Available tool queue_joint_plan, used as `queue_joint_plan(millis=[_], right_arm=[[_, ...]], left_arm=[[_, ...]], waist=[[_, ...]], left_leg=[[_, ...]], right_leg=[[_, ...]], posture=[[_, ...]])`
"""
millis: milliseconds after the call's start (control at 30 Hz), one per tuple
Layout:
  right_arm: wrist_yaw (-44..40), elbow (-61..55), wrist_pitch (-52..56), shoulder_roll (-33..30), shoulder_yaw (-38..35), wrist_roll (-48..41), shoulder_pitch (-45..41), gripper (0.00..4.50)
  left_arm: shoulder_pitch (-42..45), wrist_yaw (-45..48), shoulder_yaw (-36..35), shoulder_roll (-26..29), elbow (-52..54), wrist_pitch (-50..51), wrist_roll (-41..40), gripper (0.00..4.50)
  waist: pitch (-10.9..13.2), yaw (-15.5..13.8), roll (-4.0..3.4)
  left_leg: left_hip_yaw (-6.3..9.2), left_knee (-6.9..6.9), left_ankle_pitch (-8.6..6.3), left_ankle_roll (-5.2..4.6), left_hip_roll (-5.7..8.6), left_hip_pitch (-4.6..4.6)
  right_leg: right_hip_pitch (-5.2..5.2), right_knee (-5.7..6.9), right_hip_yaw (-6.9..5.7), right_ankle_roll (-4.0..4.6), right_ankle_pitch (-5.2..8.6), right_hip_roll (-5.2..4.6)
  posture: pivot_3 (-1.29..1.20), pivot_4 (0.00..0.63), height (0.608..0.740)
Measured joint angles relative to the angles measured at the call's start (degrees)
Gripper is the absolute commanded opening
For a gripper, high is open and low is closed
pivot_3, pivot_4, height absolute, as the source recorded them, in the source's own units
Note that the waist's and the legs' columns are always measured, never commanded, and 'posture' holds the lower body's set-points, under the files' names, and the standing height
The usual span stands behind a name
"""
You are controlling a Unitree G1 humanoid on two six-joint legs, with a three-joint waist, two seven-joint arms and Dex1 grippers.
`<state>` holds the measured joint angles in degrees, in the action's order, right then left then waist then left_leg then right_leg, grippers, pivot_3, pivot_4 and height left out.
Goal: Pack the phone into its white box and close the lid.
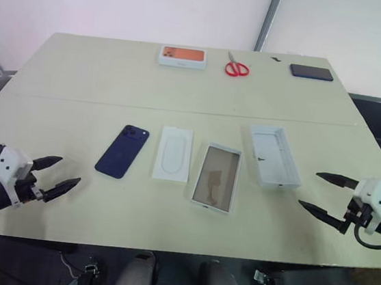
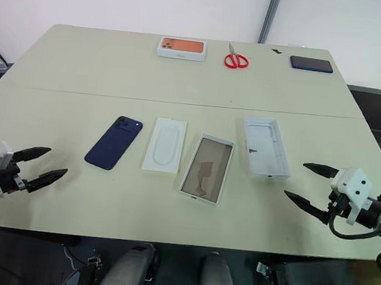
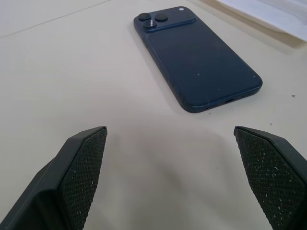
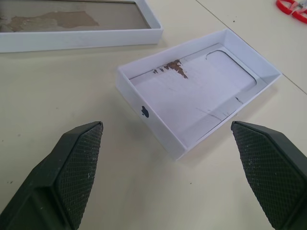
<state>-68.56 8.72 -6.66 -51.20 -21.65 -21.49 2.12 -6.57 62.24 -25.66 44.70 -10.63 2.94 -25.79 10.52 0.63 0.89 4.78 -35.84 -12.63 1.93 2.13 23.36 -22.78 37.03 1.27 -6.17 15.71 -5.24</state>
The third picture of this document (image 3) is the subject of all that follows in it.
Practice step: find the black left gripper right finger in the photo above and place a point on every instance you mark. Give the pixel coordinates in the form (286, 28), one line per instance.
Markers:
(271, 172)

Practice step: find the dark blue smartphone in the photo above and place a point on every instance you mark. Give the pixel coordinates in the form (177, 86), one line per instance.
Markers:
(199, 64)
(275, 14)

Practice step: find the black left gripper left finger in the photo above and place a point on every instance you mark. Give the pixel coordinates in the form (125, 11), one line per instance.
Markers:
(60, 182)

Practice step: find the dark blue smartphone in tray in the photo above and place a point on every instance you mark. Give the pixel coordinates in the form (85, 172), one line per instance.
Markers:
(275, 14)

